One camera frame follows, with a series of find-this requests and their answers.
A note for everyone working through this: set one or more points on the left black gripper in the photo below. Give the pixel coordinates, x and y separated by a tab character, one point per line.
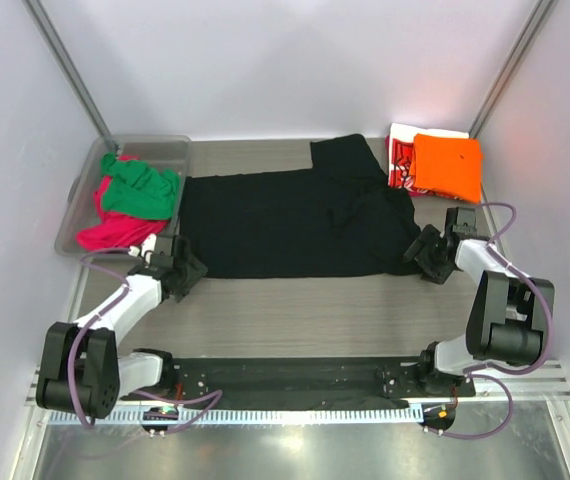
194	271

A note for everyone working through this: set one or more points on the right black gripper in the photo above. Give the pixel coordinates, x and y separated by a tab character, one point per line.
437	274

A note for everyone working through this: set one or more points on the black t-shirt blue logo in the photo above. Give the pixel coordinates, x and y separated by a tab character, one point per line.
337	218

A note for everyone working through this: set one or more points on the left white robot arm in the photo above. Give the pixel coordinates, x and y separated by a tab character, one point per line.
81	371

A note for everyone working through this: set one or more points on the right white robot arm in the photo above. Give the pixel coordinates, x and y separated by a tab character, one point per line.
509	324

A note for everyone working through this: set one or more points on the pink t-shirt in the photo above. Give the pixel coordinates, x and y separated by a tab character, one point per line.
116	230

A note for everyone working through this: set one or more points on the green t-shirt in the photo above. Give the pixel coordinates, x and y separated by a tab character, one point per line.
138	190

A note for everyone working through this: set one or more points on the orange folded t-shirt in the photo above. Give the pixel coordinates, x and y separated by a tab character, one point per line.
449	166

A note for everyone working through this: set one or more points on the clear plastic bin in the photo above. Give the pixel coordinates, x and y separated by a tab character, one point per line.
161	152

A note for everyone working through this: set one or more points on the red white folded t-shirt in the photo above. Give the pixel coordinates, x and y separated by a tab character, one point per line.
400	144

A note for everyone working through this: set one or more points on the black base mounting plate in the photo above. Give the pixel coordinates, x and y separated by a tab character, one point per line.
281	378

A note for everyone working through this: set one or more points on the slotted white cable duct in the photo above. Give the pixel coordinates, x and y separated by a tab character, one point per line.
148	415

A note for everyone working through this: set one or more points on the aluminium extrusion rail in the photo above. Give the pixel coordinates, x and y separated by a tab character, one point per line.
547	383

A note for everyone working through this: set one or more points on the right aluminium frame post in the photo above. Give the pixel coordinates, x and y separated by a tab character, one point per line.
534	24

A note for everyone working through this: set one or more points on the aluminium frame post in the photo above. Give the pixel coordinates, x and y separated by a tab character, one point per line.
534	24
65	62

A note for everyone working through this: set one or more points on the left aluminium frame post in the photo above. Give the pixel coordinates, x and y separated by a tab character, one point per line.
65	62

